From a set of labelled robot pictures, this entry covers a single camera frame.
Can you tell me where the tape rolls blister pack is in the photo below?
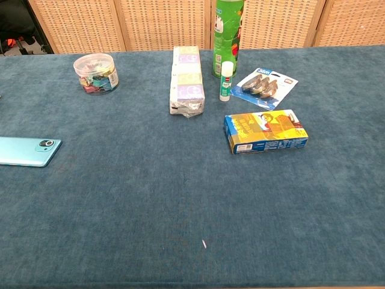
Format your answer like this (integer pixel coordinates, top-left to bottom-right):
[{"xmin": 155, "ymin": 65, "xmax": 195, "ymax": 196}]
[{"xmin": 230, "ymin": 67, "xmax": 300, "ymax": 111}]

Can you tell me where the pastel tissue packet bundle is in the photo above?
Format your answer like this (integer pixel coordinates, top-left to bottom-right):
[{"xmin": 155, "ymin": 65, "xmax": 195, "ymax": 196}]
[{"xmin": 168, "ymin": 46, "xmax": 206, "ymax": 119}]

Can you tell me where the blue velvet tablecloth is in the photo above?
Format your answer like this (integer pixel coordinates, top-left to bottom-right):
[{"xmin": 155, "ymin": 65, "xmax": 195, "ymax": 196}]
[{"xmin": 0, "ymin": 45, "xmax": 385, "ymax": 287}]

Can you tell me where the woven rattan folding screen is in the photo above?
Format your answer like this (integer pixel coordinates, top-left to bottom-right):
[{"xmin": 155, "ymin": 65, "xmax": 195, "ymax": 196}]
[{"xmin": 26, "ymin": 0, "xmax": 385, "ymax": 55}]

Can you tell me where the clear jar of binder clips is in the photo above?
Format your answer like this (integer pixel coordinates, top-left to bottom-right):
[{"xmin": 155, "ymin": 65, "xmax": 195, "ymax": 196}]
[{"xmin": 73, "ymin": 53, "xmax": 120, "ymax": 95}]

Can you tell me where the yellow blue cardboard box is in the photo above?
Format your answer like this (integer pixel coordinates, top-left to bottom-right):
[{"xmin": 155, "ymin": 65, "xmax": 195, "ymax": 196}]
[{"xmin": 223, "ymin": 108, "xmax": 310, "ymax": 155}]

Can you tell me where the teal smartphone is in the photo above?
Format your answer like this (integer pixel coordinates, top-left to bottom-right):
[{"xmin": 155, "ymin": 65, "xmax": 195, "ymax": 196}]
[{"xmin": 0, "ymin": 136, "xmax": 63, "ymax": 169}]

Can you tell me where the white green glue stick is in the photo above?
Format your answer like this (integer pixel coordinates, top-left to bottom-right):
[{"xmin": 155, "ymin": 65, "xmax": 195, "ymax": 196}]
[{"xmin": 219, "ymin": 61, "xmax": 235, "ymax": 102}]

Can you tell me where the dark equipment with orange part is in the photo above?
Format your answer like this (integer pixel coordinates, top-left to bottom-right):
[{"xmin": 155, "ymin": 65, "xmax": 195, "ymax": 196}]
[{"xmin": 0, "ymin": 0, "xmax": 55, "ymax": 57}]

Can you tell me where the green cylindrical chips can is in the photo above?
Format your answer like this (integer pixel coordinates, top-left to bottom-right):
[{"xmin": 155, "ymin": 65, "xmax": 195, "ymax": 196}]
[{"xmin": 212, "ymin": 0, "xmax": 245, "ymax": 79}]

